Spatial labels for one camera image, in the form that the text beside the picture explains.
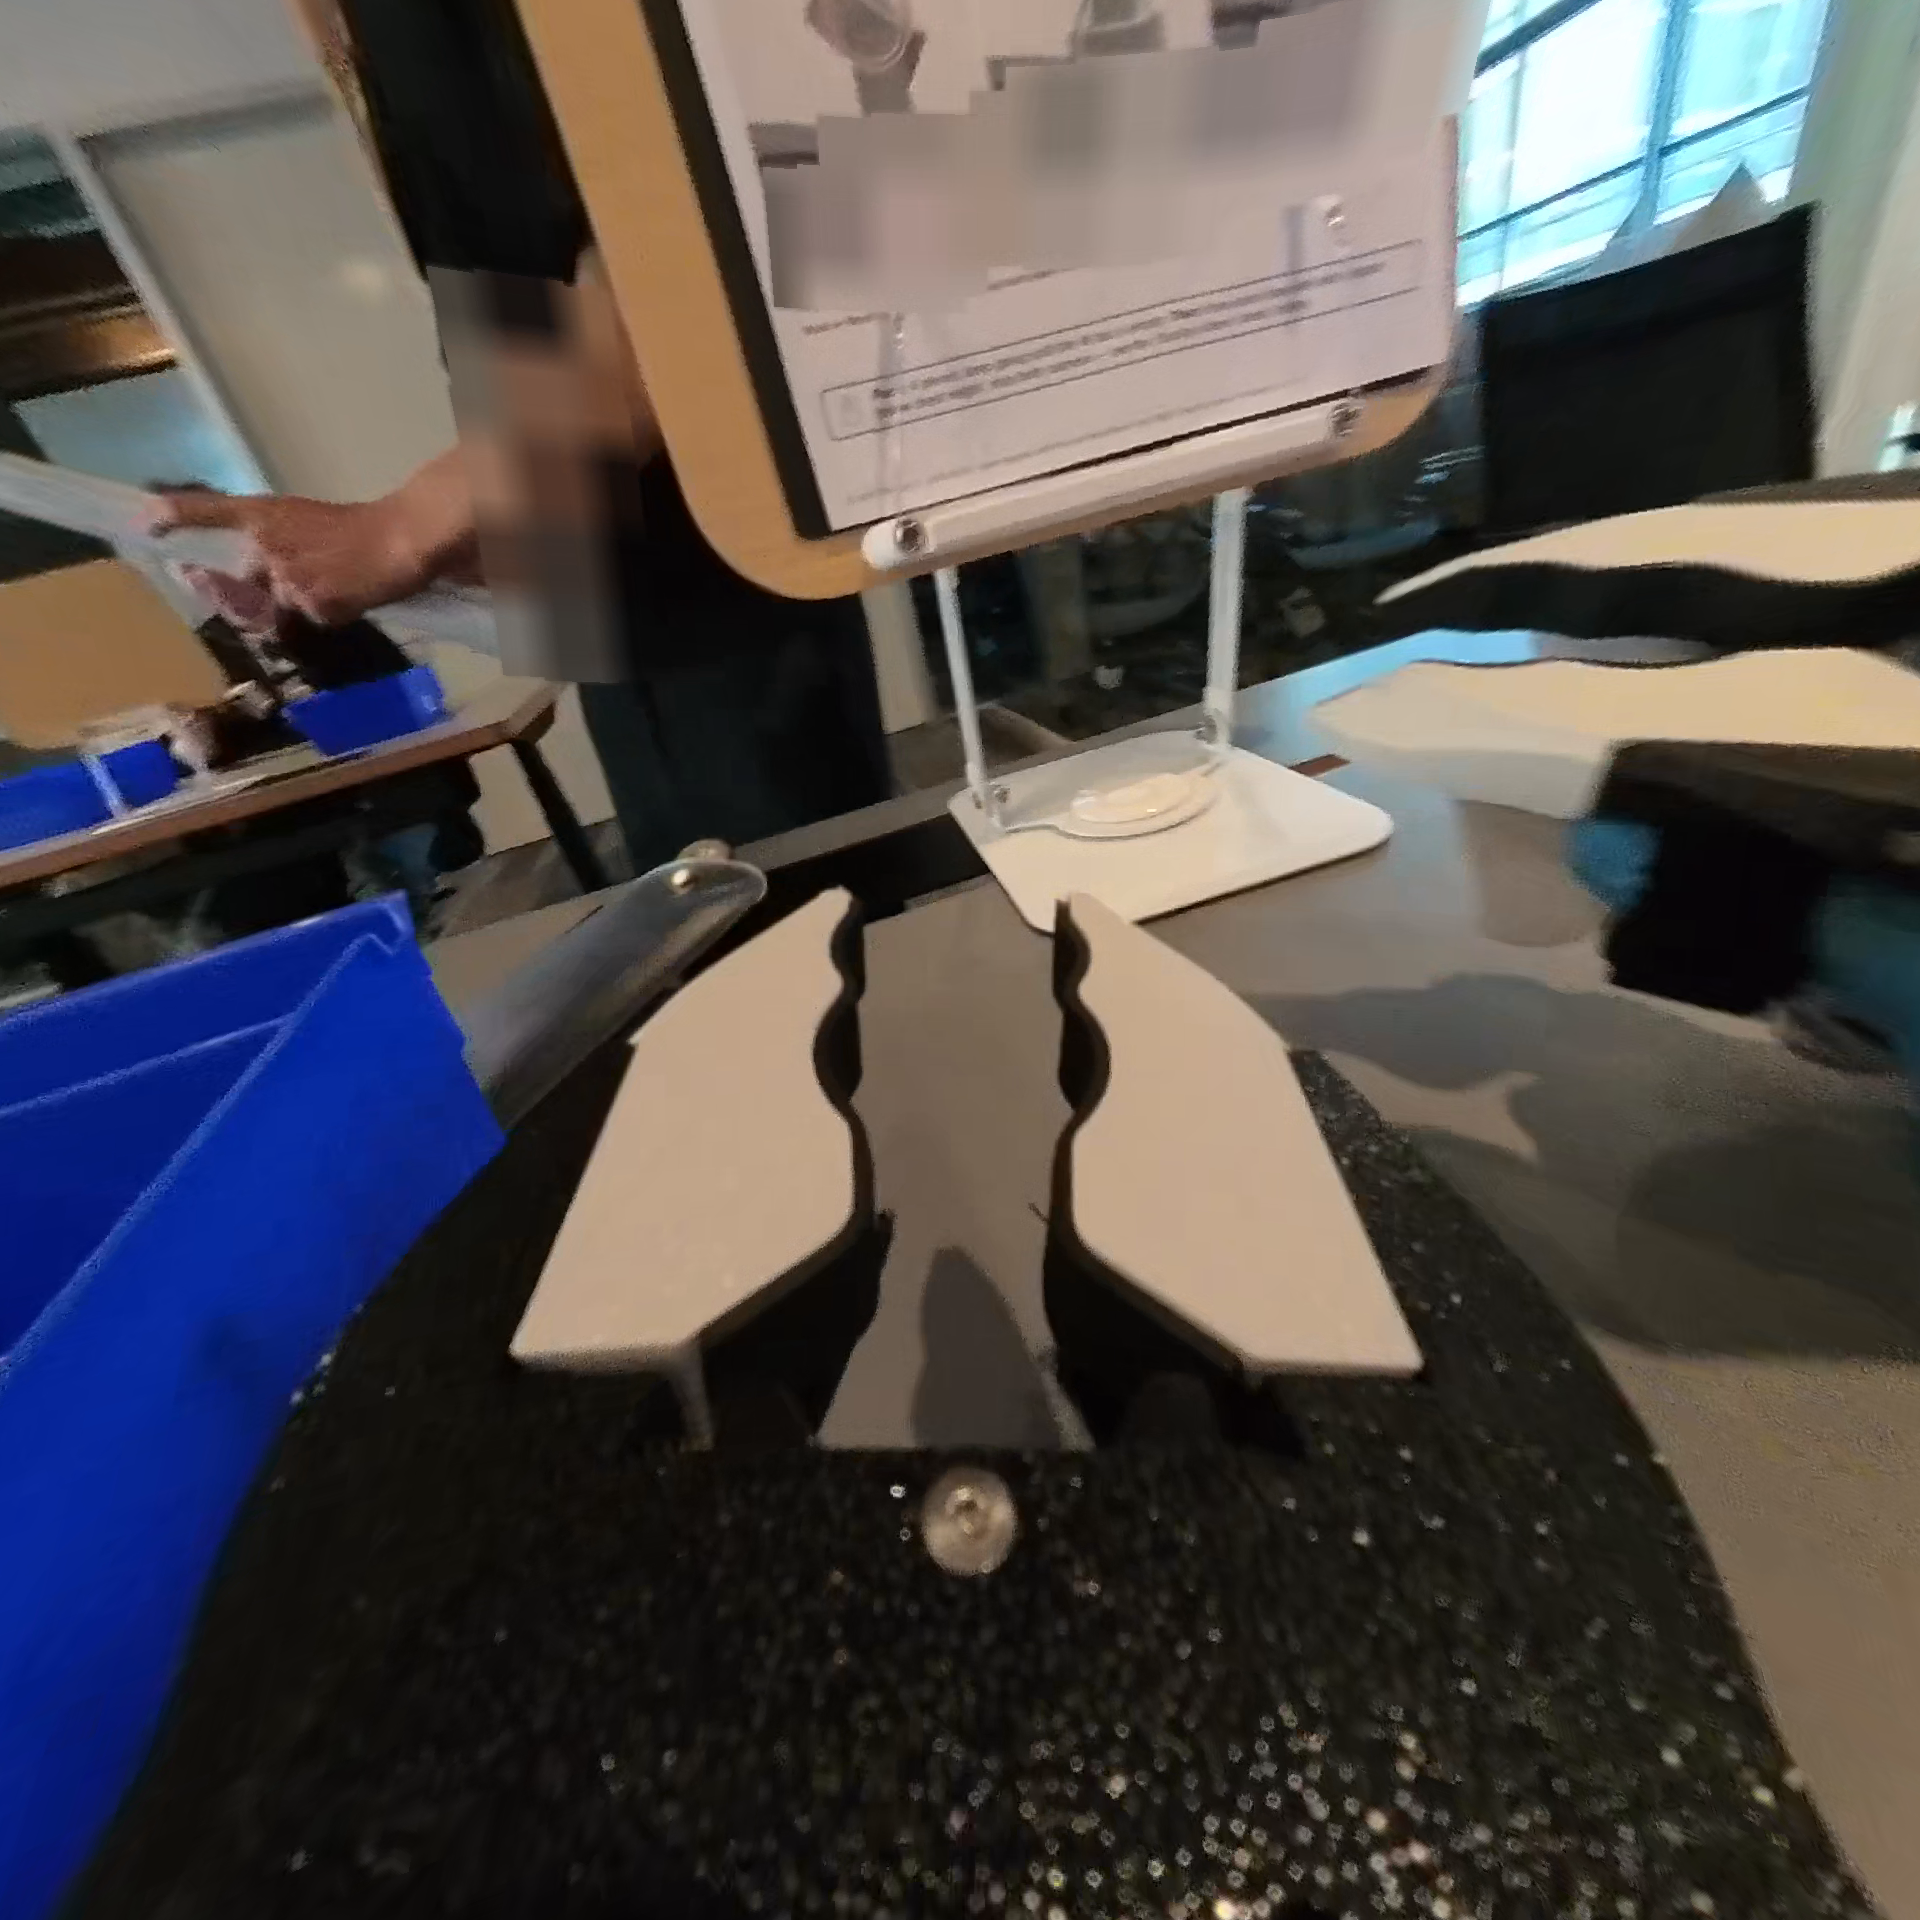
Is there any large blue plastic bin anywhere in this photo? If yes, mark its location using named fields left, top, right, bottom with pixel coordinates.
left=0, top=889, right=507, bottom=1920

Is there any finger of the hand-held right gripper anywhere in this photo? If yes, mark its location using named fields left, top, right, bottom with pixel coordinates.
left=1373, top=498, right=1920, bottom=657
left=1316, top=648, right=1920, bottom=826

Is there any another person's forearm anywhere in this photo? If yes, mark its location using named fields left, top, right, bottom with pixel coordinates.
left=375, top=435, right=482, bottom=589

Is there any small blue plastic bin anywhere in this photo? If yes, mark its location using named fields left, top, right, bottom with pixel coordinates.
left=280, top=664, right=455, bottom=757
left=0, top=738, right=184, bottom=854

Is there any black monitor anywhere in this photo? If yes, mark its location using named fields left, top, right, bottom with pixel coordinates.
left=1475, top=209, right=1824, bottom=538

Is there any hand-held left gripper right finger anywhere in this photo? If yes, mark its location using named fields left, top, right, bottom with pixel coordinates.
left=1046, top=892, right=1427, bottom=1390

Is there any printed instruction sheet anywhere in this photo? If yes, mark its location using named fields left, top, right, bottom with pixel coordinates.
left=672, top=0, right=1460, bottom=531

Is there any window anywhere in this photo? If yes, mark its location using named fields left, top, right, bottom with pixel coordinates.
left=1459, top=0, right=1848, bottom=304

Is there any grey metal plate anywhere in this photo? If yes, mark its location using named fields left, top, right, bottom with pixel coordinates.
left=462, top=844, right=770, bottom=1130

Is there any white board stand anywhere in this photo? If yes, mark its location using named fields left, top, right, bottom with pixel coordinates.
left=859, top=403, right=1402, bottom=929

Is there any white paper sheet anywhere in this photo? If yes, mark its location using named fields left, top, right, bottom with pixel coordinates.
left=0, top=449, right=245, bottom=585

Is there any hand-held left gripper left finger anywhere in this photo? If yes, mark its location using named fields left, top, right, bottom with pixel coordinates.
left=507, top=885, right=885, bottom=1449

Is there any wooden display board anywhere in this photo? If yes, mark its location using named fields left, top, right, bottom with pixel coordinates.
left=514, top=0, right=1469, bottom=606

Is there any background work table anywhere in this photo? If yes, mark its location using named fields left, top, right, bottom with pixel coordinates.
left=0, top=680, right=607, bottom=964

